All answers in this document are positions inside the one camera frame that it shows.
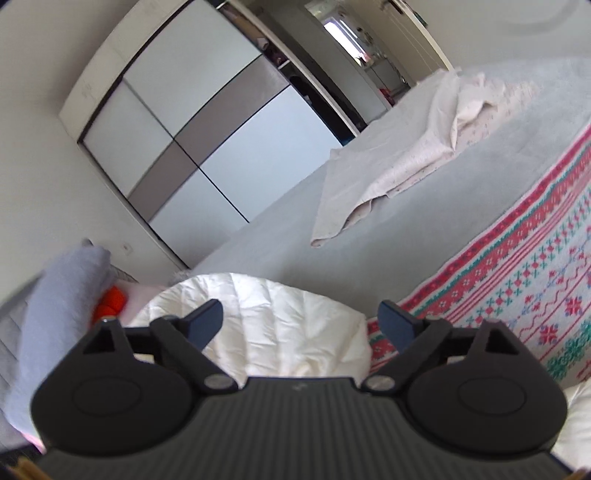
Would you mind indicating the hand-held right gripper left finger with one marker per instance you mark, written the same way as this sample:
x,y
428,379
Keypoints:
x,y
207,324

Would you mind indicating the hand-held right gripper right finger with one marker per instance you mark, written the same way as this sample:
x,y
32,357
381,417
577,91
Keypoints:
x,y
396,324

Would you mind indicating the white quilted duvet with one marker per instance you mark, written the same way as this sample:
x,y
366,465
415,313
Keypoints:
x,y
277,318

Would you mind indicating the pale pink cloth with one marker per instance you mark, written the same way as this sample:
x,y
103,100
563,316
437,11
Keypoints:
x,y
141,295

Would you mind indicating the orange soft object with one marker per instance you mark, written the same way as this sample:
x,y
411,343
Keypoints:
x,y
111,302

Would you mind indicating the red green patterned blanket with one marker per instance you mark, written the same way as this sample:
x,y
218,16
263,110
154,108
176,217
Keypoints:
x,y
521,258

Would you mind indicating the grey-blue pillow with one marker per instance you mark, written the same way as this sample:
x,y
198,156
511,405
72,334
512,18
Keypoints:
x,y
55,314

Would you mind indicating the cream speckled cloth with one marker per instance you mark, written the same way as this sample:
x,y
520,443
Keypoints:
x,y
406,157

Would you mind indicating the grey quilted mat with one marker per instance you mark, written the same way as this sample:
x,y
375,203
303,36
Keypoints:
x,y
14,341

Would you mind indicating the grey bed sheet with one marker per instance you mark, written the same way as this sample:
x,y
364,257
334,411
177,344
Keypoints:
x,y
498,152

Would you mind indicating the white fleece cloth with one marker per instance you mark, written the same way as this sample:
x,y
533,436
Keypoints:
x,y
577,424

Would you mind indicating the white grey sliding-door wardrobe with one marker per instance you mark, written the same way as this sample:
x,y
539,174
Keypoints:
x,y
184,115

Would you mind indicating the white door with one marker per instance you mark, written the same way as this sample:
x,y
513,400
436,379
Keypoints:
x,y
415,32

